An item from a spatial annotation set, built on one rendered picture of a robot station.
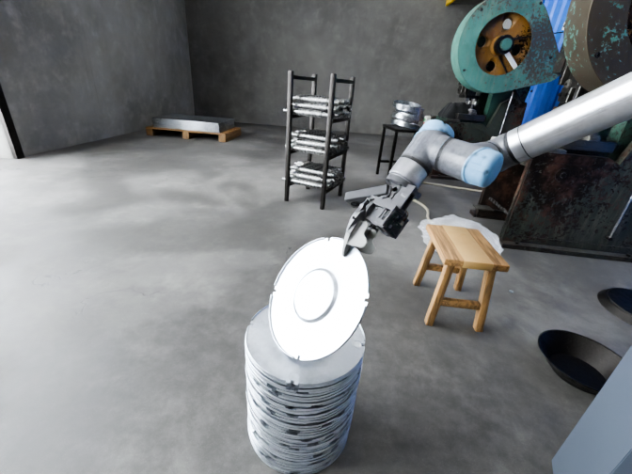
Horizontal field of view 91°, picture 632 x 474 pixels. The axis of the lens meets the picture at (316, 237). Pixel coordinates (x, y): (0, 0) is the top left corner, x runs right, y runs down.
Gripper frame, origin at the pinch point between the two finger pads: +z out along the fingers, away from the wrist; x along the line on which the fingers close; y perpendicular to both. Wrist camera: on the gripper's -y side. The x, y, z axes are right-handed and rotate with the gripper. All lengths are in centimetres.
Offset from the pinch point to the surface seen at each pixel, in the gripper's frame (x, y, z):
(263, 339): -1.0, -3.9, 28.3
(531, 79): 212, -112, -244
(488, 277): 76, 4, -25
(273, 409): 3.0, 7.1, 38.0
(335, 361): 7.2, 10.3, 21.6
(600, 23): 77, -20, -151
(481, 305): 84, 5, -15
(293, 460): 16, 11, 48
